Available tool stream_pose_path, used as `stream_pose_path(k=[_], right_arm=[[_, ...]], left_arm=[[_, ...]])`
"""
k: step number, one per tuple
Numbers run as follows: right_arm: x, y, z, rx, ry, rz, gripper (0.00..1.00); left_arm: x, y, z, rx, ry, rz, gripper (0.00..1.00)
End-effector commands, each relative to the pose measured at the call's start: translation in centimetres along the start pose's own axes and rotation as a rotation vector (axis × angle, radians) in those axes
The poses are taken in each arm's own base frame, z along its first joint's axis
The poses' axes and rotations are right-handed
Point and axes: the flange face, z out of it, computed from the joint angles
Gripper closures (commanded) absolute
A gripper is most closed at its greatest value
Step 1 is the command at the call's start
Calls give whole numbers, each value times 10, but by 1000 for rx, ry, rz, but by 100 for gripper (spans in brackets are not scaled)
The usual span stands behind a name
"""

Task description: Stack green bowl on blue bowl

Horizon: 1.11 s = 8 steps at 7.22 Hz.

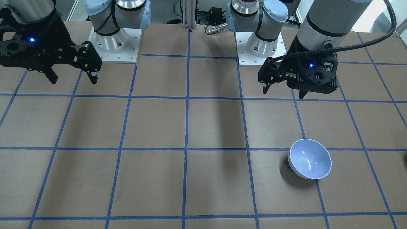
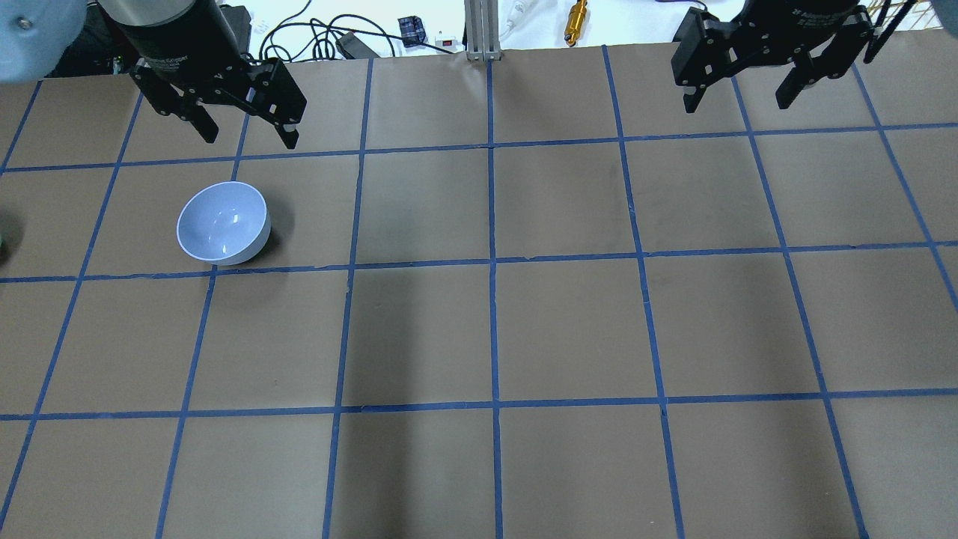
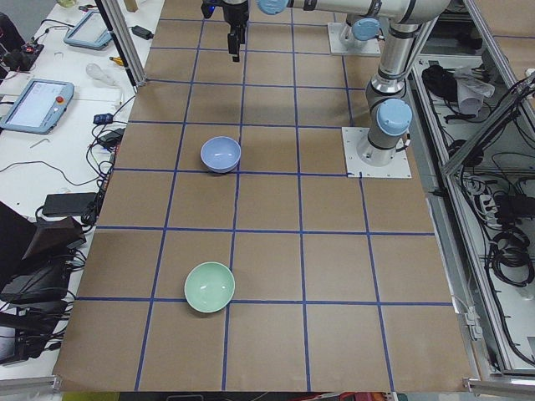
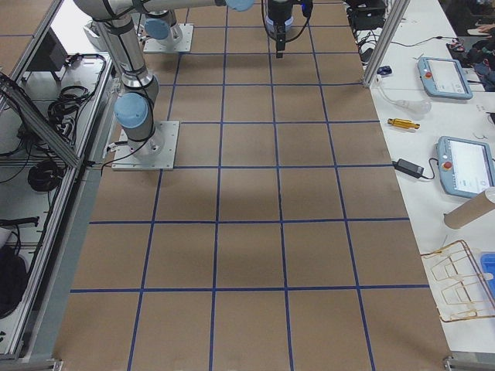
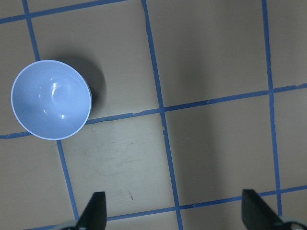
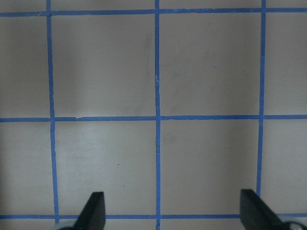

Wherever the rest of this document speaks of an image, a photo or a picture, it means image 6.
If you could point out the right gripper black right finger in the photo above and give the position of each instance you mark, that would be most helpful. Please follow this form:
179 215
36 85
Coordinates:
256 215

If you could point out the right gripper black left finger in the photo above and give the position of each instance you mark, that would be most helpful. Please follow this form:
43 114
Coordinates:
93 215

